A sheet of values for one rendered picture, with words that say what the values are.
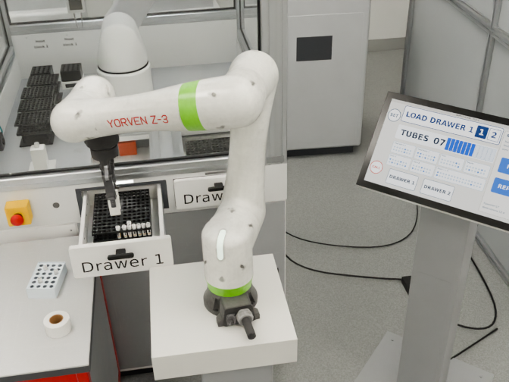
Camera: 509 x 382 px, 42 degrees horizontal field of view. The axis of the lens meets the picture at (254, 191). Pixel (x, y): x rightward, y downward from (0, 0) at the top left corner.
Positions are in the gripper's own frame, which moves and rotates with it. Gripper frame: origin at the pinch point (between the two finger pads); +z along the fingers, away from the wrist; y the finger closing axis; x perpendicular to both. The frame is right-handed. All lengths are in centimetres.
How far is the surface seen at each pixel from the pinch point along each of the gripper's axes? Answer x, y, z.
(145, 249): 7.5, 10.9, 10.1
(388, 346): 97, -14, 98
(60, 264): -19.4, 0.5, 20.5
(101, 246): -4.4, 10.8, 7.1
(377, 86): 174, -267, 111
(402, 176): 86, 4, 0
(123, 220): 1.2, -4.6, 10.2
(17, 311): -30.9, 15.6, 23.1
